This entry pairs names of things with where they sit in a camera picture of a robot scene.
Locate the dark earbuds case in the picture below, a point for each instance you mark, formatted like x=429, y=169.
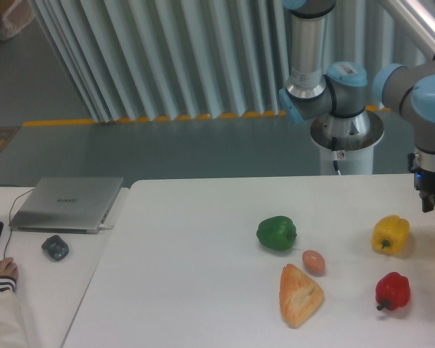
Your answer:
x=55, y=248

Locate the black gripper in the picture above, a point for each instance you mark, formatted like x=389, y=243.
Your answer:
x=424, y=182

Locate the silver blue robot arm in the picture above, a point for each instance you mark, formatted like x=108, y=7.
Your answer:
x=334, y=98

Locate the green bell pepper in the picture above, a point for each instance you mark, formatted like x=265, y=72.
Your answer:
x=277, y=233

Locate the brown egg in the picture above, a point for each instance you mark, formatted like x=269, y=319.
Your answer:
x=314, y=261

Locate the red bell pepper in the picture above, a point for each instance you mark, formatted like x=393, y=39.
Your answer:
x=392, y=292

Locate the white striped sleeve forearm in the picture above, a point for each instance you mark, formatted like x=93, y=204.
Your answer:
x=12, y=328

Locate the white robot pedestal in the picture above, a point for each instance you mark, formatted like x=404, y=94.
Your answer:
x=346, y=154

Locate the yellow bell pepper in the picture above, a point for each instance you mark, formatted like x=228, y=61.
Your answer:
x=390, y=234

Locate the person's hand on mouse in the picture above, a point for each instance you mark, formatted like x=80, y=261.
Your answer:
x=8, y=273

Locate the silver closed laptop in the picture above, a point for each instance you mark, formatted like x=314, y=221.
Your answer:
x=67, y=205

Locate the triangular golden bread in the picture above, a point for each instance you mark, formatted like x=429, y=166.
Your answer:
x=299, y=296

